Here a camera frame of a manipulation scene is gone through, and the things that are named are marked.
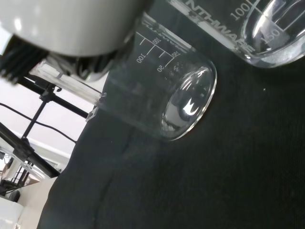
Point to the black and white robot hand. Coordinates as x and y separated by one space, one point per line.
71 23

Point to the clear glass beaker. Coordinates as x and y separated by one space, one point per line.
190 114

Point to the clear cloth clip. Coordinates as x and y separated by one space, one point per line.
95 112

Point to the black tripod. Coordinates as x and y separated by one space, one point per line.
40 112

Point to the white box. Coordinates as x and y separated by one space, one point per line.
9 214

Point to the black bench cloth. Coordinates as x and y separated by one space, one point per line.
190 190

